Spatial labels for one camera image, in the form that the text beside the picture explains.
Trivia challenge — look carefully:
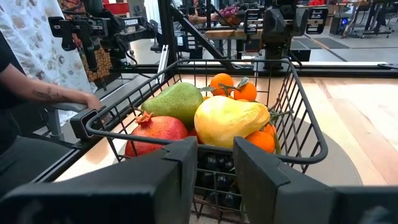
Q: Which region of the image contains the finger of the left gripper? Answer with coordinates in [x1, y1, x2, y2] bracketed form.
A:
[244, 8, 262, 35]
[307, 7, 329, 35]

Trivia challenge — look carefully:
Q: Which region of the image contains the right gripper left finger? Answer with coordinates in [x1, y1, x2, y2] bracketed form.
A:
[21, 136, 198, 224]

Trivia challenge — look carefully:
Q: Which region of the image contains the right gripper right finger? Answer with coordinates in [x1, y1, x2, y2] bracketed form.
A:
[233, 136, 338, 224]

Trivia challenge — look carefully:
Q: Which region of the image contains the black grape bunch with leaves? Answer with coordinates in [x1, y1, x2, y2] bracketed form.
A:
[195, 152, 242, 209]

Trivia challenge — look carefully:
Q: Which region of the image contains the red pomegranate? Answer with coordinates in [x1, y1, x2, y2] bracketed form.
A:
[124, 111, 189, 158]

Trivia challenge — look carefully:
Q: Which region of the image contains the orange tangerine cluster with leaves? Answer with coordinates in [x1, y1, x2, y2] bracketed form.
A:
[198, 73, 258, 103]
[244, 123, 282, 155]

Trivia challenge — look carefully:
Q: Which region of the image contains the green pear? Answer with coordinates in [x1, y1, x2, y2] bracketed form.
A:
[140, 82, 205, 130]

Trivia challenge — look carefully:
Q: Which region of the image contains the yellow pear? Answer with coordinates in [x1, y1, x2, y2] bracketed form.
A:
[193, 95, 271, 149]

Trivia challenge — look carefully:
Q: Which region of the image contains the person's forearm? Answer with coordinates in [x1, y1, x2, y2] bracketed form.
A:
[0, 63, 91, 108]

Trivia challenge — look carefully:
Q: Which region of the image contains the brown bowl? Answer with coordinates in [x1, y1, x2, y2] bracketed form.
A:
[219, 15, 243, 27]

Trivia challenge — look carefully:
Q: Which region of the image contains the black computer tower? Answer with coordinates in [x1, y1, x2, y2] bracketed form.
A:
[329, 17, 349, 35]

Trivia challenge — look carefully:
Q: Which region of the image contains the black floor mat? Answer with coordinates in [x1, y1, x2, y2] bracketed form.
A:
[312, 37, 351, 50]

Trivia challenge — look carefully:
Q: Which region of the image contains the purple grape bunch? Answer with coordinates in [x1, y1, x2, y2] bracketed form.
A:
[219, 5, 240, 18]

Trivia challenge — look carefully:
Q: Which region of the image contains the wooden table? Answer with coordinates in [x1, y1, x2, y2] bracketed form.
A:
[205, 28, 265, 41]

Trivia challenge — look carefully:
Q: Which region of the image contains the round grey table mat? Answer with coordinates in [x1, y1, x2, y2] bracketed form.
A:
[118, 118, 363, 224]

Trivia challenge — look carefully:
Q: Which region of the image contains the white metal bar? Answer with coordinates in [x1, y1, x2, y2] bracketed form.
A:
[156, 44, 170, 84]

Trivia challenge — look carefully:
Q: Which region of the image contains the person's hand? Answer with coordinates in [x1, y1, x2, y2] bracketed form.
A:
[83, 95, 103, 111]

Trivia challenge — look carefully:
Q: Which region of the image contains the grey chair armrest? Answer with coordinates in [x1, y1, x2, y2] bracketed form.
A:
[45, 102, 88, 141]

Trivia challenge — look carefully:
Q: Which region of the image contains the brown patterned cloth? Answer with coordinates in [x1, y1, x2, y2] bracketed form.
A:
[60, 0, 113, 82]

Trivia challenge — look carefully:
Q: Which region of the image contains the red box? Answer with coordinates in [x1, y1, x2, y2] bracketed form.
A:
[102, 1, 130, 16]

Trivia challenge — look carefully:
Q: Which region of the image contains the person in patterned shirt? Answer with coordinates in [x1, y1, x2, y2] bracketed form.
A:
[0, 0, 96, 125]

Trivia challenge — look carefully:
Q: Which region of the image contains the black workstation frame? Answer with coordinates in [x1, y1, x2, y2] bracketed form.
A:
[345, 0, 398, 40]

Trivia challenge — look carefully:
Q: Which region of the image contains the black wire basket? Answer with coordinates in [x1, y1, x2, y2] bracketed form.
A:
[85, 58, 329, 224]

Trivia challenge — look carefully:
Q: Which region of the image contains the black rig frame post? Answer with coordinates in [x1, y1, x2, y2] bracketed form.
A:
[157, 0, 237, 71]

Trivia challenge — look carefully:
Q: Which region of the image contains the black frame bracket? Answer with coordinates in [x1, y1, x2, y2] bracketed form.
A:
[70, 106, 108, 140]

